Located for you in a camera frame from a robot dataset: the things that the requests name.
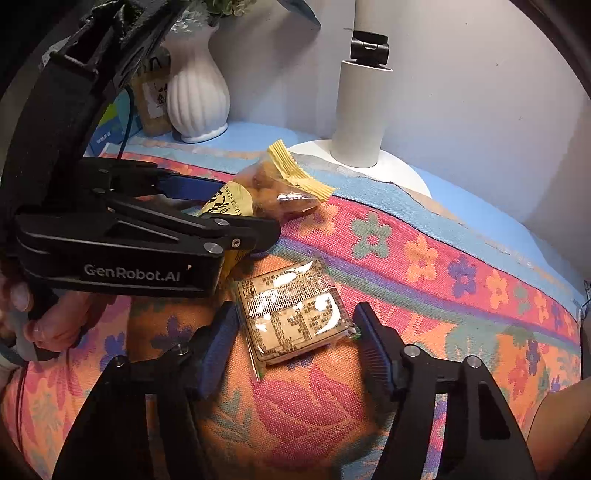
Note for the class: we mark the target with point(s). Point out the person's left hand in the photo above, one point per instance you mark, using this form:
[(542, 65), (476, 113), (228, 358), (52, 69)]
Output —
[(60, 318)]

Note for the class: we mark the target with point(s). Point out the clear yellow-edged peanut packet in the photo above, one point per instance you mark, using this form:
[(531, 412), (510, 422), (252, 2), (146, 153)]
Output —
[(272, 184)]

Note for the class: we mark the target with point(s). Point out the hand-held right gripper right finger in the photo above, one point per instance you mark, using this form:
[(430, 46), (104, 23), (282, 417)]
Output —
[(374, 350)]

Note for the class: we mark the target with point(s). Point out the small blue book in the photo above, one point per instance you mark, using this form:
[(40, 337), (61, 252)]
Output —
[(113, 124)]

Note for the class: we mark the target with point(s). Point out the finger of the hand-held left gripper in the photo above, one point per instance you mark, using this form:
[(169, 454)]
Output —
[(194, 187), (249, 233)]

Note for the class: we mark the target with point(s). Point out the brown square biscuit packet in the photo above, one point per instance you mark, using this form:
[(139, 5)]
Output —
[(291, 318)]

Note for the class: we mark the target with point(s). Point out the wooden pen holder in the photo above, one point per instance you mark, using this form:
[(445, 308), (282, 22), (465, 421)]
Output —
[(154, 110)]

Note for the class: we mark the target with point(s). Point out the floral woven tablecloth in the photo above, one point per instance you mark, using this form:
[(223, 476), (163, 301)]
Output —
[(415, 258)]

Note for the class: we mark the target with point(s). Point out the white ribbed vase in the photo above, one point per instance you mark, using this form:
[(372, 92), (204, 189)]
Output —
[(198, 92)]

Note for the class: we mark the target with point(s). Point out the white desk lamp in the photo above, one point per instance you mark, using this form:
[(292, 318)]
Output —
[(360, 115)]

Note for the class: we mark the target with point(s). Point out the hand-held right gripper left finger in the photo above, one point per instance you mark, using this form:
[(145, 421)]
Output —
[(221, 341)]

